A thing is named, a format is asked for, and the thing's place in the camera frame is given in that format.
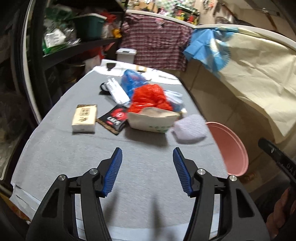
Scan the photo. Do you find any white foam fruit net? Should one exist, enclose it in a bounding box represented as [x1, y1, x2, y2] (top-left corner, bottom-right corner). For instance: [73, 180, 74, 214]
[172, 114, 208, 144]

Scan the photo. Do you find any beige tissue pack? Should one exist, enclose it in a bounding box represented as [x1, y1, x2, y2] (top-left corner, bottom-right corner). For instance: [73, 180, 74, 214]
[72, 104, 97, 133]

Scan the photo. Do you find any clear plastic straw pack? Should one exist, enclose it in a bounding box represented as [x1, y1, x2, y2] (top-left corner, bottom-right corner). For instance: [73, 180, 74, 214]
[106, 78, 130, 106]

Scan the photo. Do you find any red plastic bag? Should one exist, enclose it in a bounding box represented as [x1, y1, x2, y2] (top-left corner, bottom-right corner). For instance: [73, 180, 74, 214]
[128, 84, 173, 113]

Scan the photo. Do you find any white small trash bin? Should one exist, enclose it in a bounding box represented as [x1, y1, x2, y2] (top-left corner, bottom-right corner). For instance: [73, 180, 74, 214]
[116, 48, 137, 64]

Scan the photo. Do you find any person right hand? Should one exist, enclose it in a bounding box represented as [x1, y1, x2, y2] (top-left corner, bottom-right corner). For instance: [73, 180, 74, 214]
[265, 188, 290, 240]

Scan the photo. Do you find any black red snack sachet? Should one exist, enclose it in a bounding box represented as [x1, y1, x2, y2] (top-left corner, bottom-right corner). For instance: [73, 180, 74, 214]
[96, 105, 127, 135]

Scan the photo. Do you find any pink plastic basin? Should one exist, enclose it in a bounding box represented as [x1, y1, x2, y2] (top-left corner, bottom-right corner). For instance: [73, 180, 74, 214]
[206, 121, 249, 177]

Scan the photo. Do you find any grey table cover cloth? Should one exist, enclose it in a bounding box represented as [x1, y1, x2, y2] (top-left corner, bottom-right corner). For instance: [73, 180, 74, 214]
[10, 69, 228, 241]

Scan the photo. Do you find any blue plastic bag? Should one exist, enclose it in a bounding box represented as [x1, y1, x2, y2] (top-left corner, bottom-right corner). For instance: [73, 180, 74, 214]
[120, 69, 148, 99]

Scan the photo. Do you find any cream cloth sheet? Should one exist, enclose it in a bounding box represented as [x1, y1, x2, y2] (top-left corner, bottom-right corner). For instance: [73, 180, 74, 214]
[210, 27, 295, 143]

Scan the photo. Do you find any plaid red shirt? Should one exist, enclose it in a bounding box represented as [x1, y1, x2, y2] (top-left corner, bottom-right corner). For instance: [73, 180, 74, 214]
[120, 14, 193, 71]

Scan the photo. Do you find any blue cloth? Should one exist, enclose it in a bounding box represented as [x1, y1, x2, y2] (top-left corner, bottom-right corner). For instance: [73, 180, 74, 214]
[183, 27, 238, 77]

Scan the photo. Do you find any black metal shelf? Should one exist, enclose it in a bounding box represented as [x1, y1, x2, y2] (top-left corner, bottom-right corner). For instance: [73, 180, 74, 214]
[11, 1, 117, 123]

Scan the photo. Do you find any green white packet bag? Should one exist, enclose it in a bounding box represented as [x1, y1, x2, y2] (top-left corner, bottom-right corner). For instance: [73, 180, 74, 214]
[43, 29, 66, 54]

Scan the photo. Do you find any green storage box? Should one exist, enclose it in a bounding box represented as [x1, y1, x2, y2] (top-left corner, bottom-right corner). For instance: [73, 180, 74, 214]
[71, 13, 107, 41]

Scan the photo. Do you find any black spice rack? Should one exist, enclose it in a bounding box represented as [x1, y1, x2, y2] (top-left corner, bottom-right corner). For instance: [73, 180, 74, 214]
[173, 4, 200, 26]

